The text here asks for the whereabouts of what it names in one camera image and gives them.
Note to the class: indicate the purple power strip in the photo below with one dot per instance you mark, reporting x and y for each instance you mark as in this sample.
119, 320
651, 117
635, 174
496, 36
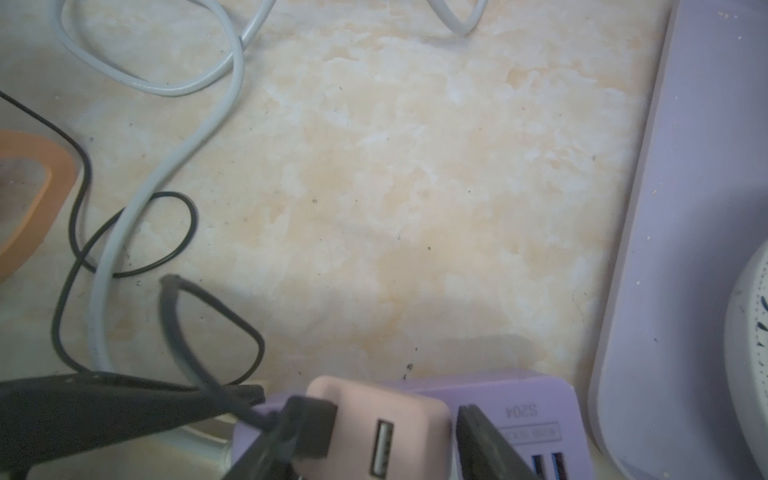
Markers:
537, 414

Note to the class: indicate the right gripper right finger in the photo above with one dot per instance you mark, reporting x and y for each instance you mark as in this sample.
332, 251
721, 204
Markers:
483, 452

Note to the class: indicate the patterned plate with bread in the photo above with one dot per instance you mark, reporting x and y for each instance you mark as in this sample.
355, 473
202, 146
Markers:
745, 349

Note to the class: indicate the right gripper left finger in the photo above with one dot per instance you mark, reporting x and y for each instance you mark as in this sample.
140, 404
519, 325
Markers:
47, 418

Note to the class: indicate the lavender tray mat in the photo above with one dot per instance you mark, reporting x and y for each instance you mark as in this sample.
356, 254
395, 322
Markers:
658, 403

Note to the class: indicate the pink USB plug adapter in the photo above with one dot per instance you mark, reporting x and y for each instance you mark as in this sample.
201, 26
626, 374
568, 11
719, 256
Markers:
381, 433

